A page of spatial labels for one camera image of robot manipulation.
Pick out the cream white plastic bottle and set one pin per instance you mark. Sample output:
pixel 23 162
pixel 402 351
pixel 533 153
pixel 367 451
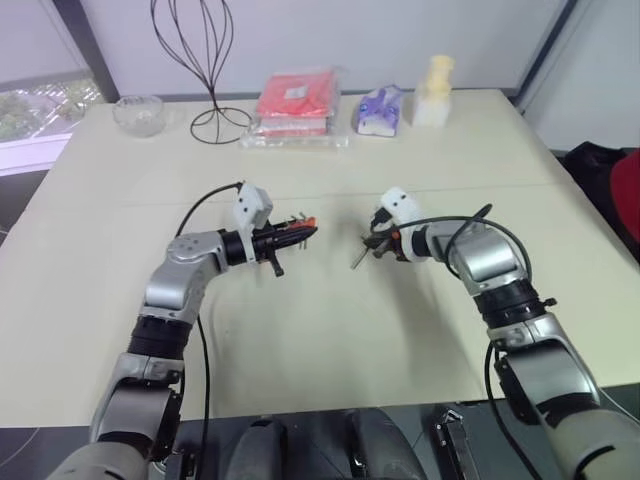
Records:
pixel 434 97

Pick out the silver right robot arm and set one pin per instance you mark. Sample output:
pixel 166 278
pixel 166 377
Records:
pixel 485 260

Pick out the black bag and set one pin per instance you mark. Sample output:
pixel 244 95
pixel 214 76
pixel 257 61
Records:
pixel 587 170

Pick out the dark partition frame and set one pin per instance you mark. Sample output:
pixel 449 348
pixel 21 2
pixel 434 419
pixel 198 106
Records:
pixel 542 65

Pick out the dark rounded shape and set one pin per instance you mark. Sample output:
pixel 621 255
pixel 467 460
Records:
pixel 260 450

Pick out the clear plastic box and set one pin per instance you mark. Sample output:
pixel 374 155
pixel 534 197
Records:
pixel 295 142

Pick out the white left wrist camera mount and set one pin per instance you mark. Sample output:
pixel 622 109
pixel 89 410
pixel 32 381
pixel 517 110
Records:
pixel 252 205

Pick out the black rectangular device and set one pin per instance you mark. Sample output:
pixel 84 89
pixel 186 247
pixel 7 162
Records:
pixel 452 442

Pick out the small red packet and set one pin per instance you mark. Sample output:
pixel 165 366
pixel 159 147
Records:
pixel 292 127

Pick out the purple tissue pack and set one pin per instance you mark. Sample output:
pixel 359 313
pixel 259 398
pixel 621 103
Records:
pixel 380 112

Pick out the large red packet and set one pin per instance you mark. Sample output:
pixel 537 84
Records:
pixel 297 95

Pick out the dark window frame post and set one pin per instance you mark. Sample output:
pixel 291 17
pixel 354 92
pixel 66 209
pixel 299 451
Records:
pixel 97 50

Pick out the red cloth item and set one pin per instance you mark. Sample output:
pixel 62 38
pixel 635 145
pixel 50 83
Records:
pixel 627 185

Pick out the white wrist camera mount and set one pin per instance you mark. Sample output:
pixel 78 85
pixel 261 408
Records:
pixel 400 202
pixel 252 205

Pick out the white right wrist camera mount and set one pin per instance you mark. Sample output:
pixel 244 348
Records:
pixel 400 202

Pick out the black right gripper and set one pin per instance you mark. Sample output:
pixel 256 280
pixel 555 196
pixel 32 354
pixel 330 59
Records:
pixel 386 239

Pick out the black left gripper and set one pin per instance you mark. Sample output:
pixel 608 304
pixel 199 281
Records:
pixel 264 244

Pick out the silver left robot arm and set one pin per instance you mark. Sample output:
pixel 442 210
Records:
pixel 170 285

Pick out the clear glass bowl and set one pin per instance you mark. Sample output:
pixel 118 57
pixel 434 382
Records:
pixel 138 116

